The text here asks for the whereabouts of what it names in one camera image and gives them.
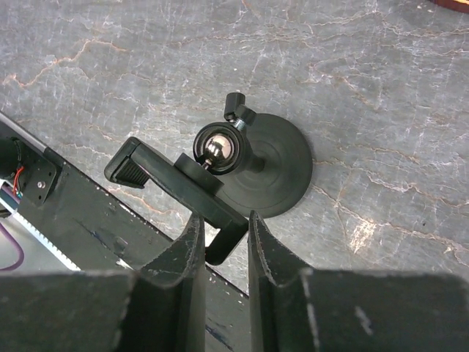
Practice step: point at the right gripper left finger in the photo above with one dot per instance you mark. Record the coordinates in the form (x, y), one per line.
(167, 307)

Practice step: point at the black phone stand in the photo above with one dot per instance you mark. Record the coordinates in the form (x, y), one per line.
(249, 162)

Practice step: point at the slotted cable duct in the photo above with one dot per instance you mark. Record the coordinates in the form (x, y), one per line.
(23, 247)

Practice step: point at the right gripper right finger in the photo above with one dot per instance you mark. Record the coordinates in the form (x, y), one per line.
(281, 311)

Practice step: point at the round red tray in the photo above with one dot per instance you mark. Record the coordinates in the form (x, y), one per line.
(455, 5)

